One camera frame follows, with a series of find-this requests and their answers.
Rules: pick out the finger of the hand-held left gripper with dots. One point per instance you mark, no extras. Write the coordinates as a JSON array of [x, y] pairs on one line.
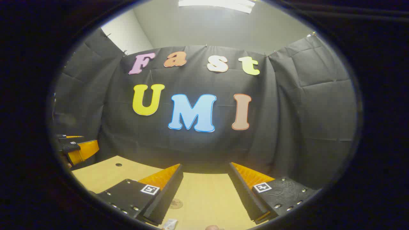
[[62, 138], [83, 151]]

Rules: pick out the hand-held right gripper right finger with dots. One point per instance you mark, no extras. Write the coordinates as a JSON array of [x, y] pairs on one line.
[[244, 195]]

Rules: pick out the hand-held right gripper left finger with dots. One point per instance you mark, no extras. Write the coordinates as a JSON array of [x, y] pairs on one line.
[[169, 195]]

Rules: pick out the round wooden coaster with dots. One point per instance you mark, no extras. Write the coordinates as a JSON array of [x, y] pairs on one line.
[[175, 203]]

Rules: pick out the white toothpaste tube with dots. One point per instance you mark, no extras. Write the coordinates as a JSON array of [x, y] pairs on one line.
[[170, 224]]

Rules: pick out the wooden desktop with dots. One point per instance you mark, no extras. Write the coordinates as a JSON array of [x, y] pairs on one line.
[[204, 195]]

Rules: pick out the black backdrop cloth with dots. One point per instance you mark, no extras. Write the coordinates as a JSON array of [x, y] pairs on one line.
[[198, 147]]

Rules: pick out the ceiling light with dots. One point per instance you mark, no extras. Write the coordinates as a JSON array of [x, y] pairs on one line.
[[217, 3]]

